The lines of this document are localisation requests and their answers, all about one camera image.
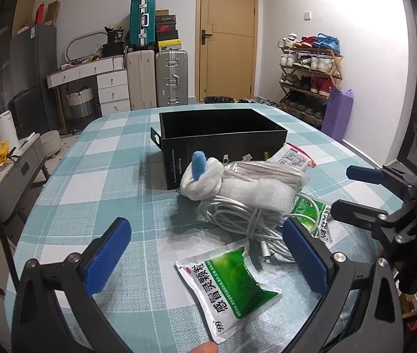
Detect woven laundry basket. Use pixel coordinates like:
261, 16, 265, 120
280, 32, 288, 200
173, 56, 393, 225
66, 88, 94, 119

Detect black bag on desk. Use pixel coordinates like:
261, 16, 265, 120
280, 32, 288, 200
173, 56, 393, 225
102, 26, 124, 57

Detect yellow snack bag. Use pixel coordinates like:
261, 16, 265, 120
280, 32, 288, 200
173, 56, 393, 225
0, 140, 10, 166

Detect white air purifier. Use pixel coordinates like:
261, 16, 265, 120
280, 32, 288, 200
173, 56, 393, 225
0, 110, 20, 151

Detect wooden shoe rack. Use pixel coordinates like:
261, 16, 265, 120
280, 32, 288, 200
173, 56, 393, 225
278, 33, 342, 129

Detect stack of shoe boxes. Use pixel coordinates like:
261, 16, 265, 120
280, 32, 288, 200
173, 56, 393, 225
156, 10, 182, 51

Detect white drawer desk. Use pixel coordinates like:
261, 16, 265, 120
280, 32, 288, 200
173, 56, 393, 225
46, 55, 131, 116

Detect black cardboard box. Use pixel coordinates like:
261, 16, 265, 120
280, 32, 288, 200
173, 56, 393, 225
150, 104, 287, 190

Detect beige suitcase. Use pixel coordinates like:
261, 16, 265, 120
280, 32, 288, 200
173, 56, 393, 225
125, 50, 157, 111

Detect white rope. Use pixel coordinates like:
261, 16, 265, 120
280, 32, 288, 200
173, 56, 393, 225
222, 159, 311, 194

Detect white foam wrap roll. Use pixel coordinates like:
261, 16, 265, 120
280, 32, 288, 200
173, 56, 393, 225
219, 179, 296, 213

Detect operator fingertip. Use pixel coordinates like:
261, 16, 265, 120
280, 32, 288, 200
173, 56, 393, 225
189, 341, 219, 353

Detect white cable bundle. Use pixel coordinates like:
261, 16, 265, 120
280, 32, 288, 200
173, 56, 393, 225
199, 194, 301, 265

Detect grey low cabinet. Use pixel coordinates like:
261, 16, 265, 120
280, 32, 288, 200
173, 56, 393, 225
0, 134, 50, 225

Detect dark grey refrigerator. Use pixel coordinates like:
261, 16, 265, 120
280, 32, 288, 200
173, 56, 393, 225
8, 24, 61, 137

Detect red white snack packet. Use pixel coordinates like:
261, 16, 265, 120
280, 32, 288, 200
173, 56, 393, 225
267, 143, 316, 172

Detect teal suitcase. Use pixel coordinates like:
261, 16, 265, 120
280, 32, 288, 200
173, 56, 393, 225
129, 0, 157, 50

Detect wooden door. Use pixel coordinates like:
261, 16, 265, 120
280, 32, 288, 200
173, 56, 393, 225
195, 0, 259, 101

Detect purple bag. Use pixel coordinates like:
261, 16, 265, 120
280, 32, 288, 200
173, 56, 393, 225
321, 87, 354, 142

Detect silver suitcase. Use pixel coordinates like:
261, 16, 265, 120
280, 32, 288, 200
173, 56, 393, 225
155, 50, 188, 107

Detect green medicine sachet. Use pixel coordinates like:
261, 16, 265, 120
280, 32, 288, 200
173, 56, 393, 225
175, 239, 282, 344
290, 194, 333, 243

